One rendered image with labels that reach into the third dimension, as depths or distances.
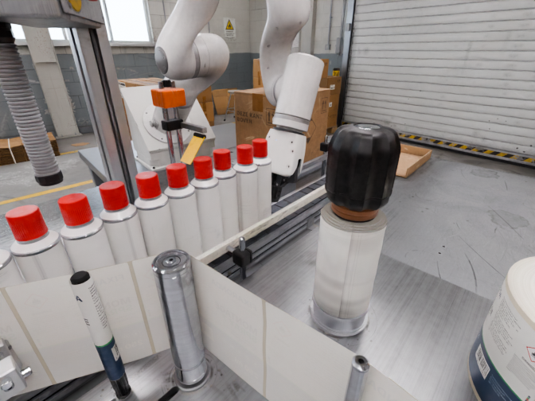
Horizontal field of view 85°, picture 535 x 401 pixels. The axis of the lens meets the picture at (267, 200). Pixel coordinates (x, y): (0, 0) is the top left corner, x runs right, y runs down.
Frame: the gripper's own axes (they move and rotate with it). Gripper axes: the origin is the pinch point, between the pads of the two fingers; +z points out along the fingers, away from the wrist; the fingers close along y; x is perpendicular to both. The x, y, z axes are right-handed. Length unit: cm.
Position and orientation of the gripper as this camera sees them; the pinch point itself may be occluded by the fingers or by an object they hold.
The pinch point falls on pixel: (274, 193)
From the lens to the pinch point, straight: 71.7
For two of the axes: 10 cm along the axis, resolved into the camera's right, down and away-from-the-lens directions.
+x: 6.3, -0.2, 7.8
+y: 7.4, 3.1, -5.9
